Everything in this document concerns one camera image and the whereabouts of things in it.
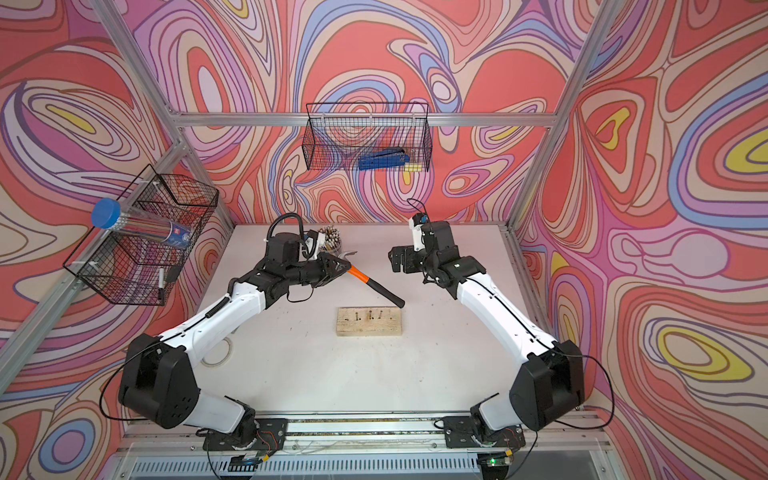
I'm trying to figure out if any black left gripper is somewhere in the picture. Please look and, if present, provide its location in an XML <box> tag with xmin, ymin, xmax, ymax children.
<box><xmin>283</xmin><ymin>252</ymin><xmax>351</xmax><ymax>289</ymax></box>

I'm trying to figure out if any claw hammer orange black handle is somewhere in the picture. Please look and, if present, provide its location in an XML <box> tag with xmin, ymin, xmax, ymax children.
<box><xmin>331</xmin><ymin>255</ymin><xmax>406</xmax><ymax>309</ymax></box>

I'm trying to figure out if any wooden block with nails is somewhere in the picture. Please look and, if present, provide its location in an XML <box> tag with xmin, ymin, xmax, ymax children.
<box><xmin>335</xmin><ymin>307</ymin><xmax>403</xmax><ymax>337</ymax></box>

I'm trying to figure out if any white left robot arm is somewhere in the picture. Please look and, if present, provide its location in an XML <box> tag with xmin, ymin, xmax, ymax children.
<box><xmin>117</xmin><ymin>232</ymin><xmax>351</xmax><ymax>435</ymax></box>

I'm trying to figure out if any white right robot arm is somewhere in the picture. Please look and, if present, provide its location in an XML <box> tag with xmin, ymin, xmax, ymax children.
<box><xmin>388</xmin><ymin>213</ymin><xmax>585</xmax><ymax>432</ymax></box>

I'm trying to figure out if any cup of coloured pencils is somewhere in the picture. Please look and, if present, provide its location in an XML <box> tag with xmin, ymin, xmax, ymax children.
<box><xmin>318</xmin><ymin>225</ymin><xmax>342</xmax><ymax>254</ymax></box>

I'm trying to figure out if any blue tool in basket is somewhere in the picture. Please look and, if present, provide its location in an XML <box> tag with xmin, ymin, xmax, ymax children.
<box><xmin>357</xmin><ymin>148</ymin><xmax>410</xmax><ymax>171</ymax></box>

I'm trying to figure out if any white tape roll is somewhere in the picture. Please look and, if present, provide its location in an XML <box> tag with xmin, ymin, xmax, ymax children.
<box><xmin>201</xmin><ymin>337</ymin><xmax>234</xmax><ymax>368</ymax></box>

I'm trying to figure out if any clear tube with blue cap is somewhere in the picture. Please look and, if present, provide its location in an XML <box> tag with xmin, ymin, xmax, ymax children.
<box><xmin>91</xmin><ymin>198</ymin><xmax>192</xmax><ymax>249</ymax></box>

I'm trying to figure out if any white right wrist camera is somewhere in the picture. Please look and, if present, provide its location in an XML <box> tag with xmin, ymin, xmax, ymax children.
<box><xmin>408</xmin><ymin>213</ymin><xmax>429</xmax><ymax>252</ymax></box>

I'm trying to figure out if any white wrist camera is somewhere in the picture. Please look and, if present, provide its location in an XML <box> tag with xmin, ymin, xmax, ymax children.
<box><xmin>408</xmin><ymin>213</ymin><xmax>429</xmax><ymax>252</ymax></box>
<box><xmin>301</xmin><ymin>230</ymin><xmax>319</xmax><ymax>260</ymax></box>

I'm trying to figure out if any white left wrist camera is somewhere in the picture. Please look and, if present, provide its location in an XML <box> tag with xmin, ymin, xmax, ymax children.
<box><xmin>301</xmin><ymin>230</ymin><xmax>319</xmax><ymax>260</ymax></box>

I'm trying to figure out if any black wire basket back wall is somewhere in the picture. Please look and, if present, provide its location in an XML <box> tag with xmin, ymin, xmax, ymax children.
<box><xmin>301</xmin><ymin>101</ymin><xmax>433</xmax><ymax>173</ymax></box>

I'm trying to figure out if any black wire basket wall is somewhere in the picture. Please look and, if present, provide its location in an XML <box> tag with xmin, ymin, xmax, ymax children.
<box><xmin>63</xmin><ymin>166</ymin><xmax>219</xmax><ymax>306</ymax></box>
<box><xmin>301</xmin><ymin>101</ymin><xmax>433</xmax><ymax>173</ymax></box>

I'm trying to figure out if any black wire basket left wall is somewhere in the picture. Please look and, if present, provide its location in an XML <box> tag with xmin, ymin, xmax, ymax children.
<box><xmin>63</xmin><ymin>166</ymin><xmax>219</xmax><ymax>306</ymax></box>

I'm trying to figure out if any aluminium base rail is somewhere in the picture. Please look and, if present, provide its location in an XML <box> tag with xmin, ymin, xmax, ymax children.
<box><xmin>105</xmin><ymin>412</ymin><xmax>626</xmax><ymax>479</ymax></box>

